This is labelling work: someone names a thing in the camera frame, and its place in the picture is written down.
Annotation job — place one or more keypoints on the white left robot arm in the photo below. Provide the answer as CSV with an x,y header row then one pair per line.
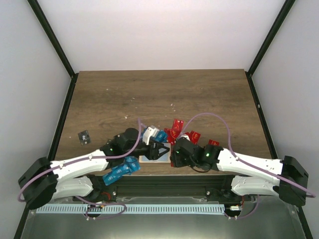
x,y
47,180

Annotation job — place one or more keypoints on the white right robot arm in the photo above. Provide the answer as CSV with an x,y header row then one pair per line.
x,y
283,178

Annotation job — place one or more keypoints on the black frame post left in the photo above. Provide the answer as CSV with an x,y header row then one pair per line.
x,y
40,15

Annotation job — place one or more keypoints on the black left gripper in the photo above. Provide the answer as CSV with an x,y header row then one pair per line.
x,y
155,155

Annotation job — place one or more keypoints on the lone black VIP card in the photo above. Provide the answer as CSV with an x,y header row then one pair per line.
x,y
84,137

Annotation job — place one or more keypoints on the red VIP card long diagonal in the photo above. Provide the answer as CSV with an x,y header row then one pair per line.
x,y
172,135

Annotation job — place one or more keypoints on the red VIP card far right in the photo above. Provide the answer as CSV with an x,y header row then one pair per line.
x,y
213,142

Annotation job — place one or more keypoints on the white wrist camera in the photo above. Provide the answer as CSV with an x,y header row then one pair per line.
x,y
150,132
186,136

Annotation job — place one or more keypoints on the red VIP card top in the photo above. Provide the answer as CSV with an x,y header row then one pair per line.
x,y
177,125

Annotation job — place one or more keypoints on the black frame post right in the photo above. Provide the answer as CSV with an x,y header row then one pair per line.
x,y
279,20

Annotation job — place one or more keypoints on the light blue slotted cable duct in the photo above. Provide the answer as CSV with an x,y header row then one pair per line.
x,y
202,209

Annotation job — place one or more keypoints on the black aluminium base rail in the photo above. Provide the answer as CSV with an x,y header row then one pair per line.
x,y
215,188

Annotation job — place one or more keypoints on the blue card near rail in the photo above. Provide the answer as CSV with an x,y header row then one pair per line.
x,y
129,166

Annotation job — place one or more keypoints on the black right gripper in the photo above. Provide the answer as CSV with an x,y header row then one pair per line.
x,y
177,162

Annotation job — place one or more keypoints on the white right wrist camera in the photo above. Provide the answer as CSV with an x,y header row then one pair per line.
x,y
186,136

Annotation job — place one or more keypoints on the blue VIP card right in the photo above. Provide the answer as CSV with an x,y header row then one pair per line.
x,y
161,136

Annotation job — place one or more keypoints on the black frame post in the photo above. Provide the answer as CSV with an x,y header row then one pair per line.
x,y
279,20
40,15

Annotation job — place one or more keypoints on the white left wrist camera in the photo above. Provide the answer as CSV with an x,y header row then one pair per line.
x,y
150,132

